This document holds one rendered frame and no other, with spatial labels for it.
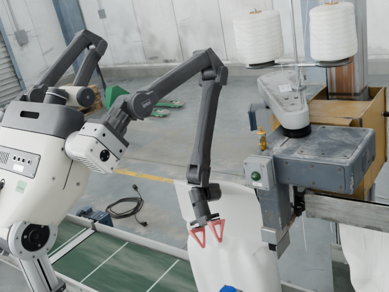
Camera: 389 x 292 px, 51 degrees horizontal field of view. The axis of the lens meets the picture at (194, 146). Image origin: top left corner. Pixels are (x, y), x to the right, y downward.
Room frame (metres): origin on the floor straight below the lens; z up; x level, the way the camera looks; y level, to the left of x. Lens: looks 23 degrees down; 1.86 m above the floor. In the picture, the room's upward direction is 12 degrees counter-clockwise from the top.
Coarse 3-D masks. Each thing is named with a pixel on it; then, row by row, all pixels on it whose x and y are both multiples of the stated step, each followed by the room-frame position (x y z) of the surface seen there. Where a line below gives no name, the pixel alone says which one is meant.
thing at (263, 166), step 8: (248, 160) 1.06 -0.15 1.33; (256, 160) 1.05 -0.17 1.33; (264, 160) 1.04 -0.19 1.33; (272, 160) 1.05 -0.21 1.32; (248, 168) 1.06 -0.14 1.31; (256, 168) 1.04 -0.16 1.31; (264, 168) 1.03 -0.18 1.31; (248, 176) 1.07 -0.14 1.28; (264, 176) 1.03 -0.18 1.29; (272, 176) 1.04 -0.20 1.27; (248, 184) 1.07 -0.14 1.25; (264, 184) 1.03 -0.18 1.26; (272, 184) 1.04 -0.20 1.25
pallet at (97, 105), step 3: (96, 102) 6.80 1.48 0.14; (99, 102) 6.84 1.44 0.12; (93, 105) 6.81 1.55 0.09; (96, 105) 6.78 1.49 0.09; (99, 105) 6.82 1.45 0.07; (102, 105) 6.87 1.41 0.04; (84, 108) 6.60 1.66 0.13; (87, 108) 7.04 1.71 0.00; (93, 108) 6.83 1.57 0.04; (96, 108) 6.77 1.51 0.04; (99, 108) 6.81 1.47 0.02; (81, 111) 6.94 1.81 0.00; (90, 111) 6.73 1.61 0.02; (93, 111) 6.72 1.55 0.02; (84, 114) 6.64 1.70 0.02; (87, 114) 6.62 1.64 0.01
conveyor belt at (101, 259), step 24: (96, 240) 2.28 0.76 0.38; (120, 240) 2.22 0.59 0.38; (72, 264) 2.08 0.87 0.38; (96, 264) 2.03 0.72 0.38; (120, 264) 1.98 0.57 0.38; (144, 264) 1.93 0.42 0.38; (168, 264) 1.89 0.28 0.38; (96, 288) 1.82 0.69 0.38; (120, 288) 1.77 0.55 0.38; (144, 288) 1.74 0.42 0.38; (168, 288) 1.70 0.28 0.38; (192, 288) 1.66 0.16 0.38
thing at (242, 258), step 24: (240, 192) 1.44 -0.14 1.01; (192, 216) 1.55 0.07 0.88; (240, 216) 1.36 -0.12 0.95; (192, 240) 1.48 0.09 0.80; (216, 240) 1.40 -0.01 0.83; (240, 240) 1.36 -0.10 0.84; (192, 264) 1.48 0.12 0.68; (216, 264) 1.38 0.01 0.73; (240, 264) 1.31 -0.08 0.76; (264, 264) 1.29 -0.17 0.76; (216, 288) 1.38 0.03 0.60; (240, 288) 1.31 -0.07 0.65; (264, 288) 1.27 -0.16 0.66
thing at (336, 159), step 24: (288, 144) 1.10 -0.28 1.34; (312, 144) 1.07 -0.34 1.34; (336, 144) 1.04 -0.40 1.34; (360, 144) 1.01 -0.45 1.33; (288, 168) 1.03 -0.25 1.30; (312, 168) 0.99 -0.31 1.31; (336, 168) 0.94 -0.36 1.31; (360, 168) 0.97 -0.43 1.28; (264, 192) 1.09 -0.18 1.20; (288, 192) 1.11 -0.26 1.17; (264, 216) 1.10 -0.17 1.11; (288, 216) 1.10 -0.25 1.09
